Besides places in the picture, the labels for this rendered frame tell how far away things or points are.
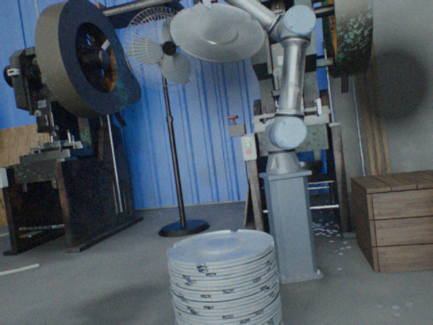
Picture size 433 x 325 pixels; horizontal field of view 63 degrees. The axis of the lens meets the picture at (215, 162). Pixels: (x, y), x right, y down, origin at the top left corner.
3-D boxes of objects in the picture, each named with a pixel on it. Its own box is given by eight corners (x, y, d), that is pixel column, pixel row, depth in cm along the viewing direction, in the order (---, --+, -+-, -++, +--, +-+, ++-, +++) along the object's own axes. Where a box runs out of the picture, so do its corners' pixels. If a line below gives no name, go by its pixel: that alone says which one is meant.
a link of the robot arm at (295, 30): (295, 149, 148) (306, 17, 146) (307, 150, 133) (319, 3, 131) (267, 147, 147) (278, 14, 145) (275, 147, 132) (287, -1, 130)
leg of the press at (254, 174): (266, 243, 206) (247, 87, 201) (246, 244, 209) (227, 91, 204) (277, 210, 295) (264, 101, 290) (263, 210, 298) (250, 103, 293)
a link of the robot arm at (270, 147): (291, 147, 160) (287, 117, 159) (300, 147, 147) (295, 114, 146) (264, 151, 159) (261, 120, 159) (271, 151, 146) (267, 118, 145)
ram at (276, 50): (299, 85, 213) (293, 35, 211) (274, 89, 216) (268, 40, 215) (299, 89, 229) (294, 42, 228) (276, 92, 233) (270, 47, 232)
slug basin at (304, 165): (327, 180, 209) (325, 164, 209) (269, 185, 218) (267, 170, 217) (323, 174, 242) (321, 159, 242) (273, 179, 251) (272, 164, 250)
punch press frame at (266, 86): (339, 208, 201) (312, -34, 194) (263, 214, 212) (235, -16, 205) (329, 187, 278) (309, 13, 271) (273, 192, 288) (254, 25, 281)
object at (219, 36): (282, 44, 110) (283, 41, 109) (207, 76, 98) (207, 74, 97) (225, -4, 121) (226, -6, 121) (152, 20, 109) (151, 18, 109)
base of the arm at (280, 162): (306, 170, 147) (304, 147, 147) (270, 175, 146) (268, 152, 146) (295, 168, 162) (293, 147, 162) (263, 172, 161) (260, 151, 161)
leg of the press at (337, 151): (365, 238, 193) (346, 71, 188) (342, 239, 195) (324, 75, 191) (345, 204, 282) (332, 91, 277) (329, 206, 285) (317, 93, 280)
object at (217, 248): (281, 230, 106) (281, 227, 105) (262, 265, 78) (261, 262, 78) (191, 233, 115) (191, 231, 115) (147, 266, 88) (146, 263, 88)
